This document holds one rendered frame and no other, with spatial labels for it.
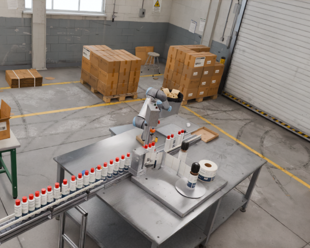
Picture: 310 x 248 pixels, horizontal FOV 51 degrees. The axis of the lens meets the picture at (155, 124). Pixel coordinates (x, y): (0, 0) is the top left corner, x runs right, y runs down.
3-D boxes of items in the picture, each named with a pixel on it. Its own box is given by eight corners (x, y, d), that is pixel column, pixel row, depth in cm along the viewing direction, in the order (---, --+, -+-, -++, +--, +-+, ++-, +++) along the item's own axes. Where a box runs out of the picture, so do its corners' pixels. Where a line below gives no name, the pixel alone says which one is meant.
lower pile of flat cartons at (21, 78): (11, 88, 672) (10, 78, 662) (5, 78, 710) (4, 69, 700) (43, 86, 708) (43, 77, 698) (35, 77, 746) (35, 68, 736)
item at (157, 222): (158, 246, 262) (159, 245, 261) (52, 159, 343) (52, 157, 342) (266, 162, 412) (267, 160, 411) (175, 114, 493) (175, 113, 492)
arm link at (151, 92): (140, 128, 390) (159, 88, 401) (130, 123, 394) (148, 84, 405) (143, 130, 401) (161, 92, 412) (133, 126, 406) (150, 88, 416)
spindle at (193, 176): (191, 191, 320) (197, 167, 307) (184, 186, 325) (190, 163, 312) (196, 187, 326) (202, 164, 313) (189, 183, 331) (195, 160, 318)
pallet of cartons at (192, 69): (182, 106, 734) (193, 57, 683) (159, 92, 789) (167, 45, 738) (217, 99, 808) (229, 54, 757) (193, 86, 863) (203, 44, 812)
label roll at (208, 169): (206, 169, 361) (209, 158, 354) (217, 180, 346) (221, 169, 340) (192, 172, 351) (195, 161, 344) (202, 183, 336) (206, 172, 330)
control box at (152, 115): (147, 126, 341) (150, 110, 332) (144, 119, 355) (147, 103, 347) (157, 127, 344) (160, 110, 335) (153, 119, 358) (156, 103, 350)
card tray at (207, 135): (206, 142, 426) (206, 139, 424) (190, 134, 440) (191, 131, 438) (218, 136, 447) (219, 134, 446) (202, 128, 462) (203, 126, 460)
